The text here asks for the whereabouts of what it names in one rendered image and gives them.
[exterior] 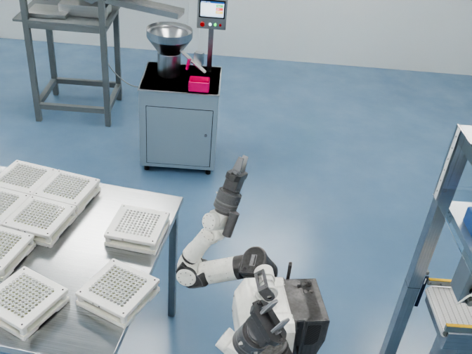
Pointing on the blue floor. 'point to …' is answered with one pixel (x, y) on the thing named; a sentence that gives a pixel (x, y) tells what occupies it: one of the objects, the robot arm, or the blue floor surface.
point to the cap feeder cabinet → (178, 119)
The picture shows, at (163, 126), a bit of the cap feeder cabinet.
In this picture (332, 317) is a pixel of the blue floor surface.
